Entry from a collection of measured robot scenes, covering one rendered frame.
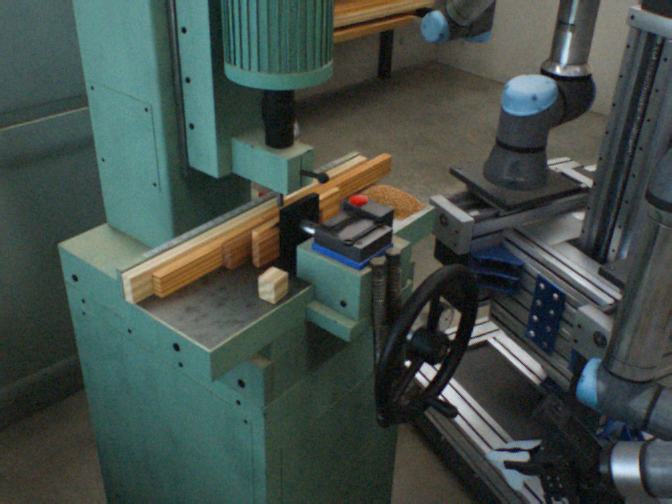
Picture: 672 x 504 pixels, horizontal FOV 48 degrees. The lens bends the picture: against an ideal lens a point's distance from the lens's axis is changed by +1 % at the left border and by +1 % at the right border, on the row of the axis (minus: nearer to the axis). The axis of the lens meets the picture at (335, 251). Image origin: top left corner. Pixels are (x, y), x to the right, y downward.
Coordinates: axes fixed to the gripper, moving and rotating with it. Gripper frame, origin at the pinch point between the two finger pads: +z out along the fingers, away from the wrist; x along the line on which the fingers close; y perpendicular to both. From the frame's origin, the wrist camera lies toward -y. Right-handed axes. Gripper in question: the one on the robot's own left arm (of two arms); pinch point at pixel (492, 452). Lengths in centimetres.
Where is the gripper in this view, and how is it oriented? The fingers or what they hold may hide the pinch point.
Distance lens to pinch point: 127.2
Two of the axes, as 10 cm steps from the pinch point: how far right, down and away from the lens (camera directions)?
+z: -7.3, 1.6, 6.6
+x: 5.8, -3.5, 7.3
